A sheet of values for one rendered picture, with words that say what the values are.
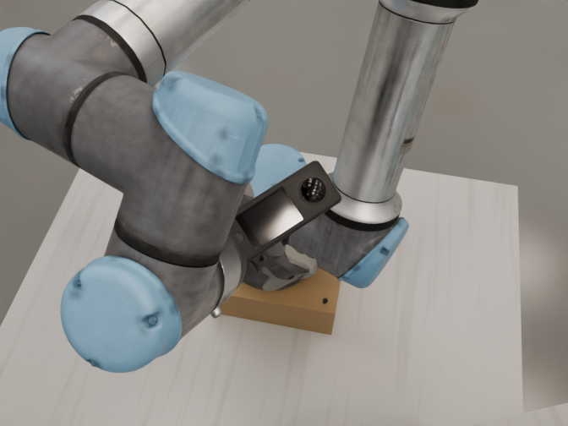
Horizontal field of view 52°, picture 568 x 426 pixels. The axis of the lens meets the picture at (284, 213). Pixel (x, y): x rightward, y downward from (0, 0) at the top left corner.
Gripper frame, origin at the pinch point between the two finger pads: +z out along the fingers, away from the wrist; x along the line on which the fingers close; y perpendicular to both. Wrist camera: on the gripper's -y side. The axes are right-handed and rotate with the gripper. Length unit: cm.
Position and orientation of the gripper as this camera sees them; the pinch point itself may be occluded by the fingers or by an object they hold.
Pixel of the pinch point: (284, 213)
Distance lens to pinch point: 68.8
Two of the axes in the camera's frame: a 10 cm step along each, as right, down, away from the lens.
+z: 2.7, -1.6, 9.5
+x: 5.7, 8.2, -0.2
